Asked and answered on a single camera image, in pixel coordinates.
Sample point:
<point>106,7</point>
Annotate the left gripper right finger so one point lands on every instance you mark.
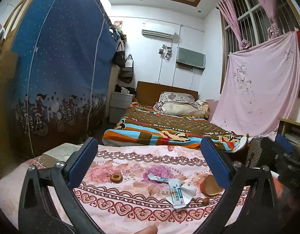
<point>260,212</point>

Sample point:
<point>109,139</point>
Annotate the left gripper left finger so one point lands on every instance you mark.
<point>37,212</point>

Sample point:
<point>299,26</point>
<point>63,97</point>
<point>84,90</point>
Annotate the brown fruit peel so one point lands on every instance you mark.
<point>210,187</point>

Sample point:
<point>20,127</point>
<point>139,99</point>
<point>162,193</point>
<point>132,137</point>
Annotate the white tissue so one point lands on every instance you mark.
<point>188,192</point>

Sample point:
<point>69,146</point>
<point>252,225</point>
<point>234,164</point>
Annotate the blue white wrapper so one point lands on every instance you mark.
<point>163,179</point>

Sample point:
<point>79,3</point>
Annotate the white toothpaste tube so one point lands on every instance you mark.
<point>176,193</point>

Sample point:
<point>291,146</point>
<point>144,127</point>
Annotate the red plastic trash bucket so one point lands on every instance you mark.
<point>286,199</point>

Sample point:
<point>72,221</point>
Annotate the person's left hand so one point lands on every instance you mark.
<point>149,230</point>

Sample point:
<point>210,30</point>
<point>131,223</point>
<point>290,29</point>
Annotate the dark mesh fan heater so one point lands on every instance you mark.
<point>254,153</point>

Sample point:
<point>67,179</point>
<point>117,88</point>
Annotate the stack of papers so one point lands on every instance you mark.
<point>294,139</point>

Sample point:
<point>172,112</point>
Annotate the wooden shelf desk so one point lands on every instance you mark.
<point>288,126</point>

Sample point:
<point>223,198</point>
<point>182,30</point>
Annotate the white cardboard box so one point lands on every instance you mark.
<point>59,153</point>

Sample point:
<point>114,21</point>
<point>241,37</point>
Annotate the small brown nut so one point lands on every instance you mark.
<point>205,201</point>

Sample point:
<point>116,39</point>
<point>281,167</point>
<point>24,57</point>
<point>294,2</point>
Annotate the pink floral table cloth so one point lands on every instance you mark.
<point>138,202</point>

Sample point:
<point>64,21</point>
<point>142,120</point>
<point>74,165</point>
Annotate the pink hanging sheet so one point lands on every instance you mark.
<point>261,85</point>

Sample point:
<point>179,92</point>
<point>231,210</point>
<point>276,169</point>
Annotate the small brown round core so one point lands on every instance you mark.
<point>116,178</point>

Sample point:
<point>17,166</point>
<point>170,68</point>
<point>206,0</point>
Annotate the cream pillow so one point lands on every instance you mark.
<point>201,109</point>

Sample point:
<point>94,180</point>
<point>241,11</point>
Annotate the colourful striped bed blanket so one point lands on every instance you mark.
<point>142,125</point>

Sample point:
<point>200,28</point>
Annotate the white bedside drawer cabinet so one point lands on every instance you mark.
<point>118,104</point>

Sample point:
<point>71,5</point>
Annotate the floral pillow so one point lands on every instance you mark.
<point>168,99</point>

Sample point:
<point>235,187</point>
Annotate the window with bars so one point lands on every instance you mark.
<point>254,24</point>

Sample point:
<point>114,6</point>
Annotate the wooden bed headboard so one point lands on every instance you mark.
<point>147,94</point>

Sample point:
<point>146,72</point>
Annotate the white grey hanging bag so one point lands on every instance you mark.
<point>126,74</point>

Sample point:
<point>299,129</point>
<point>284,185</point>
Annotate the pink left curtain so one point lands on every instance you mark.
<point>227,10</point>

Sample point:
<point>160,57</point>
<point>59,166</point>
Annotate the black hanging bag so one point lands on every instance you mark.
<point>119,56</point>

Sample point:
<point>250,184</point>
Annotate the blue fabric wardrobe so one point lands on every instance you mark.
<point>65,50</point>

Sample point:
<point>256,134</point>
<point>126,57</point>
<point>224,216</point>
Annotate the white wall air conditioner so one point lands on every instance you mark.
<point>158,30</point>

